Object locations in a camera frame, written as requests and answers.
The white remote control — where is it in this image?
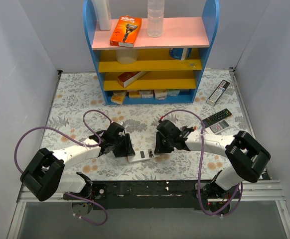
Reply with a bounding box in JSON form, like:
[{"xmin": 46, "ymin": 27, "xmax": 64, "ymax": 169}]
[{"xmin": 128, "ymin": 149, "xmax": 160, "ymax": 163}]

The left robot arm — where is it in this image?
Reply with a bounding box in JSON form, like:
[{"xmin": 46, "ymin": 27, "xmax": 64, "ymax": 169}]
[{"xmin": 20, "ymin": 122, "xmax": 135, "ymax": 202}]

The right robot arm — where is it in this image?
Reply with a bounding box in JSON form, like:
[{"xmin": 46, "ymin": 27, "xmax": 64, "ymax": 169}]
[{"xmin": 154, "ymin": 119, "xmax": 271, "ymax": 198}]

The black TV remote control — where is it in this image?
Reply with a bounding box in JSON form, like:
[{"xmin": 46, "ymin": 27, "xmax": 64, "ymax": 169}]
[{"xmin": 203, "ymin": 109, "xmax": 232, "ymax": 127}]

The white grey AC remote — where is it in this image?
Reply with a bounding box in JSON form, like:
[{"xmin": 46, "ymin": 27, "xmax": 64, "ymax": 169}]
[{"xmin": 209, "ymin": 120, "xmax": 229, "ymax": 134}]

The cream sponge pack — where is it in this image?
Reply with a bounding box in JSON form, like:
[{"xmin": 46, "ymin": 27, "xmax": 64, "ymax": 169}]
[{"xmin": 153, "ymin": 89, "xmax": 168, "ymax": 100}]

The yellow sponge pack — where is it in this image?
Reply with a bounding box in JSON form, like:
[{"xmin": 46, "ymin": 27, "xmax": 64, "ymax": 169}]
[{"xmin": 111, "ymin": 91, "xmax": 127, "ymax": 105}]

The black base bar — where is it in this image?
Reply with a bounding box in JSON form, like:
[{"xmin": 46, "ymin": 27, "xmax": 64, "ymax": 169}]
[{"xmin": 71, "ymin": 179, "xmax": 240, "ymax": 210}]

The green sponge pack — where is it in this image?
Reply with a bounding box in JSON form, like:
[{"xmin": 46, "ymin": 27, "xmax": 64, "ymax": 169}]
[{"xmin": 167, "ymin": 89, "xmax": 180, "ymax": 97}]

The white sponge pack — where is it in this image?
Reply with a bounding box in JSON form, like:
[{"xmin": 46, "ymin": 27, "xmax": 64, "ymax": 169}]
[{"xmin": 139, "ymin": 90, "xmax": 154, "ymax": 99}]

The black silver toothpaste box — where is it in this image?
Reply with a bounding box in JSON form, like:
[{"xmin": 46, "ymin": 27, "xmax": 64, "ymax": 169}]
[{"xmin": 206, "ymin": 80, "xmax": 230, "ymax": 106}]

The red and silver long box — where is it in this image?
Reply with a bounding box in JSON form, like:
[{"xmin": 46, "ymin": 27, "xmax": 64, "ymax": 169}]
[{"xmin": 117, "ymin": 71, "xmax": 147, "ymax": 88}]

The blue and yellow shelf unit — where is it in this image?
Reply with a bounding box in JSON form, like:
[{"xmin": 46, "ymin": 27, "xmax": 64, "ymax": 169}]
[{"xmin": 83, "ymin": 0, "xmax": 220, "ymax": 105}]

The white translucent cup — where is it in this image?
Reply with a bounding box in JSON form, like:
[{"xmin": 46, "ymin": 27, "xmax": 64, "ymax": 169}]
[{"xmin": 116, "ymin": 49, "xmax": 139, "ymax": 64}]

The orange razor box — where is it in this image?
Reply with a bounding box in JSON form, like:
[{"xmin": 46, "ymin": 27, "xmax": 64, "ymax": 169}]
[{"xmin": 110, "ymin": 15, "xmax": 142, "ymax": 48}]

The clear plastic bottle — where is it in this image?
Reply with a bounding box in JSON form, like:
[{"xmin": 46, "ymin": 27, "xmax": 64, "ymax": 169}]
[{"xmin": 147, "ymin": 0, "xmax": 165, "ymax": 37}]

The white bottle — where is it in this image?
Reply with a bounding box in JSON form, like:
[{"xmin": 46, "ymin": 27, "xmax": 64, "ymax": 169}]
[{"xmin": 94, "ymin": 0, "xmax": 112, "ymax": 31}]

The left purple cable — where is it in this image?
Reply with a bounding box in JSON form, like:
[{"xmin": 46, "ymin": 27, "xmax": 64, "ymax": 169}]
[{"xmin": 14, "ymin": 109, "xmax": 113, "ymax": 226}]

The purple cable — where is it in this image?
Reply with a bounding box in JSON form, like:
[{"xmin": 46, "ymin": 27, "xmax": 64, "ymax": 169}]
[
  {"xmin": 14, "ymin": 109, "xmax": 113, "ymax": 226},
  {"xmin": 158, "ymin": 109, "xmax": 244, "ymax": 217}
]

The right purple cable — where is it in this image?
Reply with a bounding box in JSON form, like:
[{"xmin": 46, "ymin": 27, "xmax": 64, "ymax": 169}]
[{"xmin": 158, "ymin": 109, "xmax": 244, "ymax": 217}]

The metal corner rail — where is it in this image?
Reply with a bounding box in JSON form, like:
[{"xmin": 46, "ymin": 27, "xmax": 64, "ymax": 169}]
[{"xmin": 228, "ymin": 67, "xmax": 237, "ymax": 84}]

